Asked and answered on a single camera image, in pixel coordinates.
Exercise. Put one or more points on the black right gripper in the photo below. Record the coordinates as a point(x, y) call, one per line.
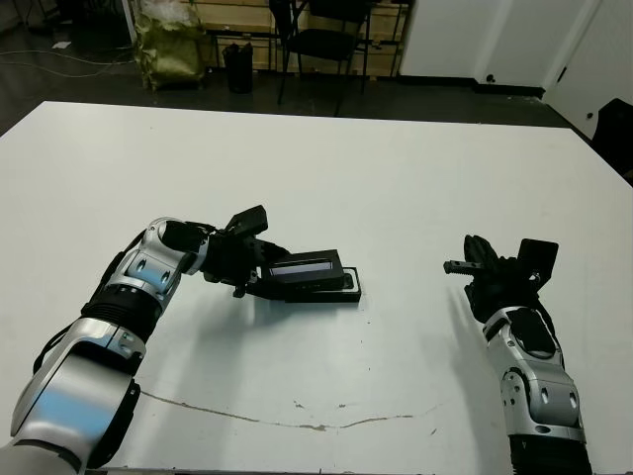
point(499, 287)

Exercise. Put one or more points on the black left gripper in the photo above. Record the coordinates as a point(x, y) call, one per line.
point(230, 259)

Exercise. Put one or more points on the black box lid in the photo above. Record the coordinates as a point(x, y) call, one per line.
point(306, 282)

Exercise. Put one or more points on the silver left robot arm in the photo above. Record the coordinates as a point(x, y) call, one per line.
point(74, 376)

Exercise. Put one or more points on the black box with white insert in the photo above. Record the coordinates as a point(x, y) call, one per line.
point(341, 298)

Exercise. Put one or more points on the black padded chair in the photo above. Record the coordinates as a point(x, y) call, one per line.
point(615, 138)

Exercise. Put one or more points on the small black bin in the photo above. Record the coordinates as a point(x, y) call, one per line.
point(238, 71)

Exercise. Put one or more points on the yellow-green sack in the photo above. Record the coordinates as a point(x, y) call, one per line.
point(168, 57)

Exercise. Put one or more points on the black mesh office chair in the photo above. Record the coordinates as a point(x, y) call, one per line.
point(321, 42)

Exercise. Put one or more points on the white door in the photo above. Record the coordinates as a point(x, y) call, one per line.
point(603, 49)

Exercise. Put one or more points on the black folding chair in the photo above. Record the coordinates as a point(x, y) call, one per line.
point(278, 20)

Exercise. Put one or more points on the stacked wooden crates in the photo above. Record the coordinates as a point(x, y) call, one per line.
point(232, 17)

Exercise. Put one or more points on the clear plastic bag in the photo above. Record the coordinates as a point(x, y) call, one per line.
point(165, 11)

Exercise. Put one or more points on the white paper sheet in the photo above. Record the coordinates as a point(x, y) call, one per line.
point(62, 45)

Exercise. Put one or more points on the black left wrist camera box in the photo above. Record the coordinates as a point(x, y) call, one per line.
point(247, 222)

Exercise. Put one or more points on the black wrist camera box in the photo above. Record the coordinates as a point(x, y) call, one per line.
point(247, 222)
point(539, 257)

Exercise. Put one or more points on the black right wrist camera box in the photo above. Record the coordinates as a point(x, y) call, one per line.
point(539, 257)

